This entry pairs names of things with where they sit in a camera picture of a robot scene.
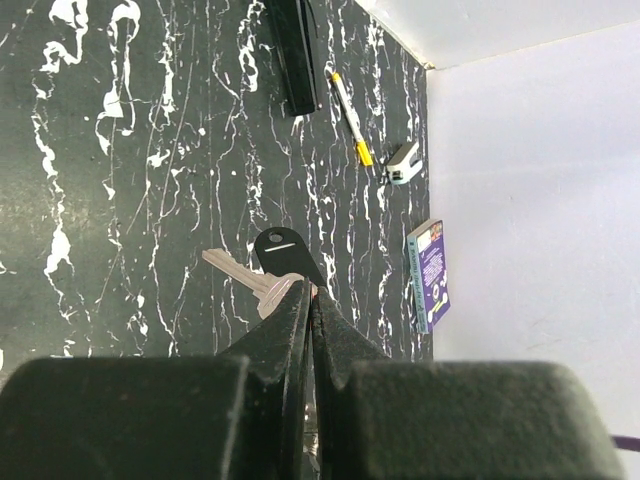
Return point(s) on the purple booklet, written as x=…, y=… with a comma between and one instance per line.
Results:
x=429, y=276

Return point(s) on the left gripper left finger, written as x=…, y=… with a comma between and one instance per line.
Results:
x=236, y=415

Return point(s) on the light blue mini stapler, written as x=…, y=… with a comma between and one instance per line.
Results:
x=404, y=165

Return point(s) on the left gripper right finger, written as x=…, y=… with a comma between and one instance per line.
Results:
x=381, y=418

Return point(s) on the black car key fob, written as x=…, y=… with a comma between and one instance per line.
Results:
x=284, y=259

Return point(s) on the black stapler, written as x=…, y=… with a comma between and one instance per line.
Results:
x=295, y=32

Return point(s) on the white pen yellow tip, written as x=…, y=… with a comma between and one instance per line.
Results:
x=361, y=146

